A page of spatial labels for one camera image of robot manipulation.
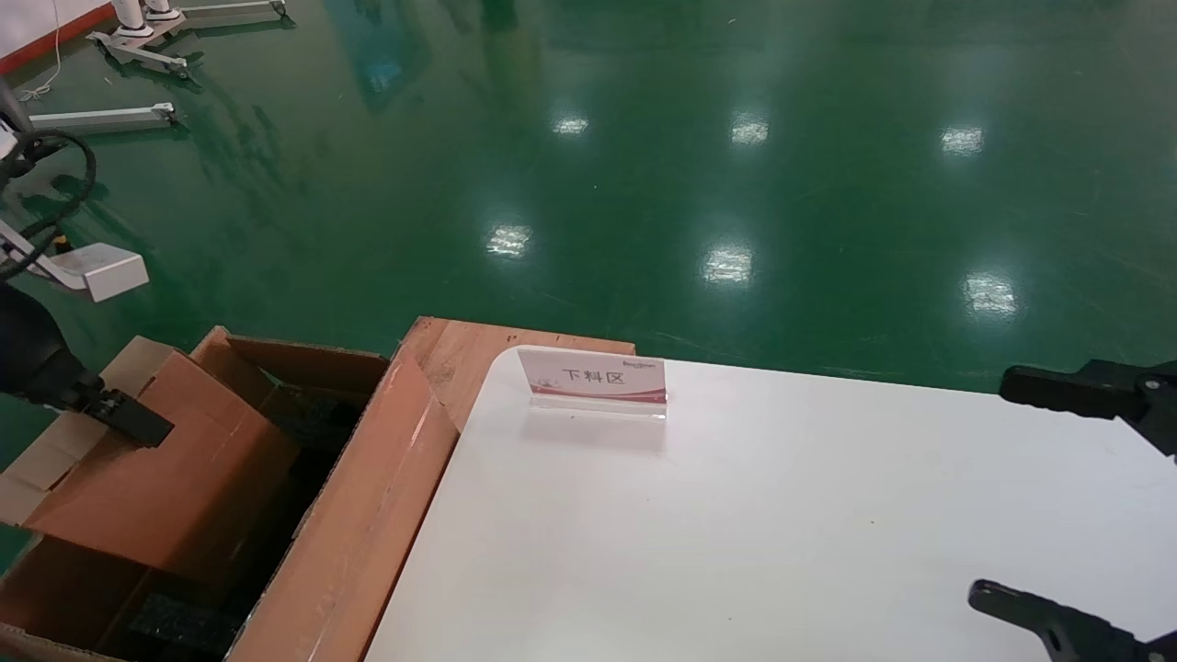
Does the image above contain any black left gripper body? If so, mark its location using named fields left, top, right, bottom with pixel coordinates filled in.
left=0, top=283, right=94, bottom=411

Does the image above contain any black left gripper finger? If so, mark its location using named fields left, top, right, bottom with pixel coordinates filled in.
left=78, top=386, right=176, bottom=450

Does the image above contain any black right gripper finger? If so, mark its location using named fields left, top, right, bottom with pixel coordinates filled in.
left=1000, top=360, right=1177, bottom=461
left=967, top=579, right=1177, bottom=662

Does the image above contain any small cardboard box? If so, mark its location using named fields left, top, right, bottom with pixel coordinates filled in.
left=0, top=336, right=302, bottom=582

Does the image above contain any large cardboard box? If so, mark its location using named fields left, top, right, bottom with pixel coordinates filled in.
left=0, top=326, right=461, bottom=662

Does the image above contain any black foam block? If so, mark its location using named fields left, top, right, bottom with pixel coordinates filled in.
left=262, top=382, right=364, bottom=448
left=129, top=593, right=243, bottom=660

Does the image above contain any white floor bar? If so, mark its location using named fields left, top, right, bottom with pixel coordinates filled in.
left=0, top=78, right=178, bottom=140

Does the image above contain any white stand base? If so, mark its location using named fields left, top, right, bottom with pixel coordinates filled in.
left=87, top=0, right=194, bottom=80
left=143, top=0, right=288, bottom=29

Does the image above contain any brown wooden board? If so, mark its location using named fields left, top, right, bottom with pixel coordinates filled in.
left=395, top=316, right=637, bottom=433

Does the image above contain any acrylic sign with red print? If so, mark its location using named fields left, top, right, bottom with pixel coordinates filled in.
left=517, top=347, right=668, bottom=422

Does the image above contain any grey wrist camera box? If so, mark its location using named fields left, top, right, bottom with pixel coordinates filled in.
left=51, top=243, right=150, bottom=303

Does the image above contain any silver camera bracket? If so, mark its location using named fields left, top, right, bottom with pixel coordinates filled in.
left=0, top=219, right=62, bottom=277

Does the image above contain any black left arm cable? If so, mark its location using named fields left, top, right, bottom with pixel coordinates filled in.
left=0, top=129, right=98, bottom=282

